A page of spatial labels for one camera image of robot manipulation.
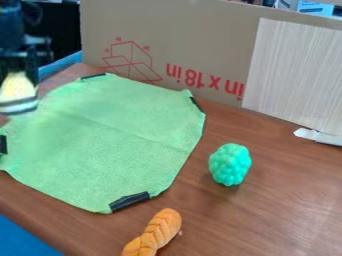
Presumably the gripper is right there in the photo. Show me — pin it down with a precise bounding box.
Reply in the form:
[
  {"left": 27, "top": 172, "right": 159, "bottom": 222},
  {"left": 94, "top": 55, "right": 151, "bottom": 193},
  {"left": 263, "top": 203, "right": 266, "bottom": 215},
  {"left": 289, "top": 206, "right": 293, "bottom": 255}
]
[{"left": 0, "top": 34, "right": 55, "bottom": 88}]

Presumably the yellow striped toy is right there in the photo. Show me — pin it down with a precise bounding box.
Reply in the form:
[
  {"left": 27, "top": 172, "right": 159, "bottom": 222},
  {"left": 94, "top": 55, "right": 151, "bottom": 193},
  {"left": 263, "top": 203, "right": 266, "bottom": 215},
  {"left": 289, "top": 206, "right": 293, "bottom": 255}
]
[{"left": 0, "top": 71, "right": 42, "bottom": 116}]

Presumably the green cloth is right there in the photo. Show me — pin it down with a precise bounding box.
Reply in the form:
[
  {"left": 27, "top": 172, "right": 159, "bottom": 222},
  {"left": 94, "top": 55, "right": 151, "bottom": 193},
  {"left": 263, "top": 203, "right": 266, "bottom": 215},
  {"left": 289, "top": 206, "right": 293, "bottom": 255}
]
[{"left": 0, "top": 72, "right": 208, "bottom": 215}]

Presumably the orange toy bread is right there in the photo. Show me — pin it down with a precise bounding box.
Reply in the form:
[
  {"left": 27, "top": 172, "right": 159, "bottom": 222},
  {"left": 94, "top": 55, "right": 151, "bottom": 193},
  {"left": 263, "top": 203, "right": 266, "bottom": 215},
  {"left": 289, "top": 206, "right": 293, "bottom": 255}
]
[{"left": 120, "top": 207, "right": 185, "bottom": 256}]

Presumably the teal bumpy toy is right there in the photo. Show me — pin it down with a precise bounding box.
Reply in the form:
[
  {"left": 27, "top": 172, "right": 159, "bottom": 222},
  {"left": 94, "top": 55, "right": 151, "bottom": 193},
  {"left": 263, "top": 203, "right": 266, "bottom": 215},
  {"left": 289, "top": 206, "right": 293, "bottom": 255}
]
[{"left": 207, "top": 142, "right": 254, "bottom": 187}]

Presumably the cardboard box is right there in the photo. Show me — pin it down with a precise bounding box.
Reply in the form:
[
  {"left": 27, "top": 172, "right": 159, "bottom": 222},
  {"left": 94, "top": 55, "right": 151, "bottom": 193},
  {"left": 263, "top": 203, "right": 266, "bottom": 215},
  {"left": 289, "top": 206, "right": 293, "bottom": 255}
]
[{"left": 78, "top": 0, "right": 342, "bottom": 108}]

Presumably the light wooden board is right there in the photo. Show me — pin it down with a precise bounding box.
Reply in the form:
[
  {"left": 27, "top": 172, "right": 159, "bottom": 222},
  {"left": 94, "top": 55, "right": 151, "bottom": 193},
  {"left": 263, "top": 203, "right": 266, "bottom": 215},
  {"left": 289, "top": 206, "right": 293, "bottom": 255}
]
[{"left": 240, "top": 17, "right": 342, "bottom": 138}]

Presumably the white box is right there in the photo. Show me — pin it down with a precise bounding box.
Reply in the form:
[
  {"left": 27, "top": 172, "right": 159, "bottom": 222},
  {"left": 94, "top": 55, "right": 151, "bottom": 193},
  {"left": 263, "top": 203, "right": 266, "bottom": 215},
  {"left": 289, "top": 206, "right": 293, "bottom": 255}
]
[{"left": 272, "top": 0, "right": 337, "bottom": 18}]

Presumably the white paper scrap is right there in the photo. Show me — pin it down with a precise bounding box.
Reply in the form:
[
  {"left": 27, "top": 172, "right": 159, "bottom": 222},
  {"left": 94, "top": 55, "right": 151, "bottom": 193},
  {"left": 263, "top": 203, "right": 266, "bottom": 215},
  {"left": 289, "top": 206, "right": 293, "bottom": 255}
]
[{"left": 292, "top": 127, "right": 342, "bottom": 148}]

